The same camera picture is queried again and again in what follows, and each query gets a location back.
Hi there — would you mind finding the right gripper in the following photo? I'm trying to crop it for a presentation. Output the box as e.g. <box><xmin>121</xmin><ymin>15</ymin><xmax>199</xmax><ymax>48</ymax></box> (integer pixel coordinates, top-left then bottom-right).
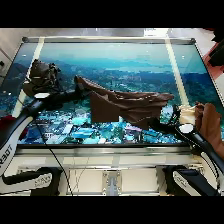
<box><xmin>148</xmin><ymin>116</ymin><xmax>170</xmax><ymax>134</ymax></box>

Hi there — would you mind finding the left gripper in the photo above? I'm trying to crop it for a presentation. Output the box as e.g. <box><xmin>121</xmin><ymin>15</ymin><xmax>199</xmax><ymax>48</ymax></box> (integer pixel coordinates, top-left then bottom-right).
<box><xmin>73</xmin><ymin>81</ymin><xmax>89</xmax><ymax>101</ymax></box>

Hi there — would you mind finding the brown T-shirt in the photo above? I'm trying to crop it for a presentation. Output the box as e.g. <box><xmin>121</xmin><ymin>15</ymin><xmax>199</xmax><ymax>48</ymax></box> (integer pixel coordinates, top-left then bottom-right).
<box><xmin>73</xmin><ymin>75</ymin><xmax>176</xmax><ymax>131</ymax></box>

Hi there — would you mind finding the beige garment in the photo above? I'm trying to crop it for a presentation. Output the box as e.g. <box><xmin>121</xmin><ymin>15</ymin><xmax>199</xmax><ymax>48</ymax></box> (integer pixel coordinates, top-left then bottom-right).
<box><xmin>176</xmin><ymin>104</ymin><xmax>198</xmax><ymax>126</ymax></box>

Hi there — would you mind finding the orange-brown garment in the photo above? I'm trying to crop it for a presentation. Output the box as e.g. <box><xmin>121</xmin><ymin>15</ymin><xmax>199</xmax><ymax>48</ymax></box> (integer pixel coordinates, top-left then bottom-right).
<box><xmin>194</xmin><ymin>102</ymin><xmax>224</xmax><ymax>160</ymax></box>

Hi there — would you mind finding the red garment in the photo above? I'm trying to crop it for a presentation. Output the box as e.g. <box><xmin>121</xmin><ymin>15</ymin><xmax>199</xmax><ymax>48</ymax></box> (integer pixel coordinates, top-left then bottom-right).
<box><xmin>0</xmin><ymin>114</ymin><xmax>30</xmax><ymax>141</ymax></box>

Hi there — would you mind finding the black cable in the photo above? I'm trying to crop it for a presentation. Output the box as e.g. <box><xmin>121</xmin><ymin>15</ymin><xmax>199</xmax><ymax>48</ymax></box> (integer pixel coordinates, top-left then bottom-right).
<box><xmin>35</xmin><ymin>123</ymin><xmax>73</xmax><ymax>197</ymax></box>

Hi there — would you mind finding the silver frame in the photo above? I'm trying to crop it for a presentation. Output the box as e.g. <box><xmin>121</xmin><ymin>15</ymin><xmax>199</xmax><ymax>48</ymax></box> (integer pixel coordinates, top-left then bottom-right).
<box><xmin>0</xmin><ymin>35</ymin><xmax>224</xmax><ymax>197</ymax></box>

